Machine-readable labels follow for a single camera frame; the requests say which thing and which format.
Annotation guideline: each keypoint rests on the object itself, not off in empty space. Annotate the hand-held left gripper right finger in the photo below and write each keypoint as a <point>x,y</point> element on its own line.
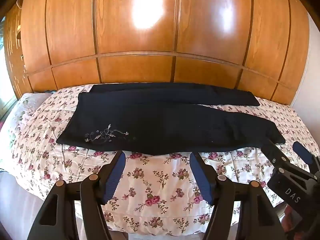
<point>202,180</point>

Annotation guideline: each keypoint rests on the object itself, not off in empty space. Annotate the person's right hand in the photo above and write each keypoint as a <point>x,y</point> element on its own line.
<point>289,217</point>

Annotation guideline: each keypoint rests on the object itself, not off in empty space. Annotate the floral bedspread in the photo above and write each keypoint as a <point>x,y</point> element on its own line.
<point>155,180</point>

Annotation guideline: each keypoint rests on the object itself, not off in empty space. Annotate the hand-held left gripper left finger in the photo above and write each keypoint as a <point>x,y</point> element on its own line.
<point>117,173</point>

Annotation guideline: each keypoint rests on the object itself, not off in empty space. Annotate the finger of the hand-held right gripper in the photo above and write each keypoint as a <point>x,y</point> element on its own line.
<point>303,152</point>
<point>273,152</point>

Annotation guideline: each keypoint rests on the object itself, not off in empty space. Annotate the window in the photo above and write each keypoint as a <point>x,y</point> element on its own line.
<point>5,80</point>

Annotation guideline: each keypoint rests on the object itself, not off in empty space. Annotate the floral pillow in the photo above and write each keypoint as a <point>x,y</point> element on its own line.
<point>23,105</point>

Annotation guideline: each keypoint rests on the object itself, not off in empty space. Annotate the black pants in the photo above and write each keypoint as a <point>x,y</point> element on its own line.
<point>160,120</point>

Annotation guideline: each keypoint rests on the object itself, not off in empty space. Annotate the wooden wardrobe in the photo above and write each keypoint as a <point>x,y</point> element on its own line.
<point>160,37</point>

